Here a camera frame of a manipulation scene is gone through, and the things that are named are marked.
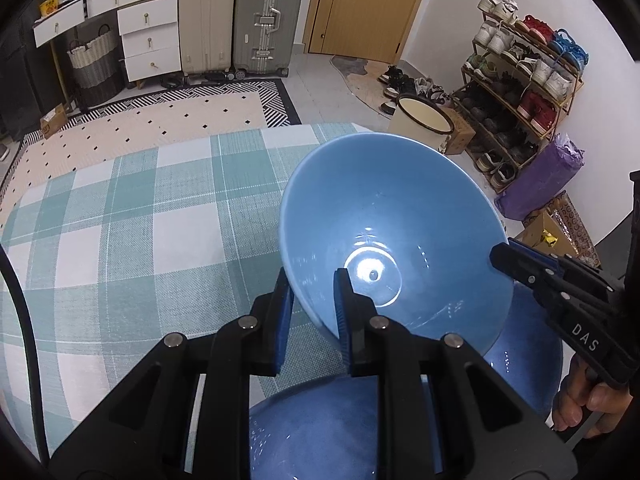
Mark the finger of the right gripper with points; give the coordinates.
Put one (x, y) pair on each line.
(532, 269)

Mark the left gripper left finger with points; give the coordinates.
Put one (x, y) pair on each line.
(270, 338)

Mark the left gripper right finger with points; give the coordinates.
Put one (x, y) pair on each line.
(353, 313)

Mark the blue bowl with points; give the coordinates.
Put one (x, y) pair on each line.
(528, 354)
(412, 229)
(323, 429)

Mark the person's right hand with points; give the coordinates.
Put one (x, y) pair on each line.
(577, 391)

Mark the open cardboard box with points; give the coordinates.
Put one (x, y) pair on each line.
(548, 234)

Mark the purple bag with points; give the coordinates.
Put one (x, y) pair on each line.
(542, 179)

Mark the teal checkered tablecloth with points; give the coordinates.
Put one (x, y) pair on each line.
(180, 238)

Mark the small cardboard box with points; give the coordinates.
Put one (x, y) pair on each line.
(463, 133)

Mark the wooden shoe rack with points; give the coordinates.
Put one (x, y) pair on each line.
(518, 84)

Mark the cream waste bin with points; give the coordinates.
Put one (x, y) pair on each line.
(420, 120)

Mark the woven laundry basket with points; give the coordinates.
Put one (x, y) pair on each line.
(96, 68)

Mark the wooden door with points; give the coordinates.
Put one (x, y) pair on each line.
(376, 30)

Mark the grey aluminium suitcase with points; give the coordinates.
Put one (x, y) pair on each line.
(263, 36)

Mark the beige suitcase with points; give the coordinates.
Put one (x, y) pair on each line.
(205, 35)

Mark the white drawer desk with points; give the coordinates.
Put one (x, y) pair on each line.
(148, 32)

